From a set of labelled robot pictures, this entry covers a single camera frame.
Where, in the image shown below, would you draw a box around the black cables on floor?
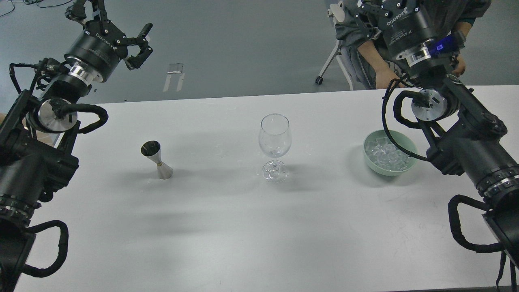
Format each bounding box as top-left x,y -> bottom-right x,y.
0,0 -> 73,17

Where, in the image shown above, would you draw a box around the steel double jigger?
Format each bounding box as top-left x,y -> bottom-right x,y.
140,140 -> 174,180

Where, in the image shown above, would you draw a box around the clear wine glass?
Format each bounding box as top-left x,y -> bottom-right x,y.
258,113 -> 292,183

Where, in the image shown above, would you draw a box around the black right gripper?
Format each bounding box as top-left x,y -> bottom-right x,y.
356,0 -> 438,59

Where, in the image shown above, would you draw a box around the white office chair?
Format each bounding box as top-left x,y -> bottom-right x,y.
314,0 -> 354,91

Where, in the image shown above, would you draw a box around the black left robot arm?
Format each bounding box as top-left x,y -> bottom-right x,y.
0,0 -> 153,292

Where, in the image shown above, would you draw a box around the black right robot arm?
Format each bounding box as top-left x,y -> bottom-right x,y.
347,0 -> 518,292

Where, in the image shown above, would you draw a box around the pile of ice cubes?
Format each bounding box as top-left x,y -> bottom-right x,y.
365,137 -> 410,171

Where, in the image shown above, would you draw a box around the seated person in grey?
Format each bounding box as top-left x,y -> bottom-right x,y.
335,0 -> 491,90

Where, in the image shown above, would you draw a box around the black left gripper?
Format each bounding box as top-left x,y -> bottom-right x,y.
64,0 -> 153,83

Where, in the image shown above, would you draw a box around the green bowl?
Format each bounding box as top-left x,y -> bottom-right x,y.
362,130 -> 418,177

